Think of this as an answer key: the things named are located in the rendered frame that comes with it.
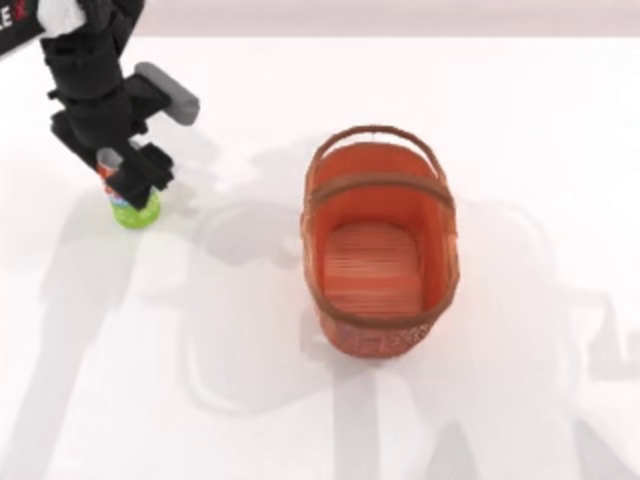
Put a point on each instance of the green bottle with grey cap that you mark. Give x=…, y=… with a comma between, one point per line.
x=135, y=217

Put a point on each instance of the orange woven basket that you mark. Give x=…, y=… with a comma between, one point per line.
x=380, y=250

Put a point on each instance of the black base with white lettering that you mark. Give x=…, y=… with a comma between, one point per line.
x=17, y=30

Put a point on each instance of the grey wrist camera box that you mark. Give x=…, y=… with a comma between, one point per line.
x=172, y=95

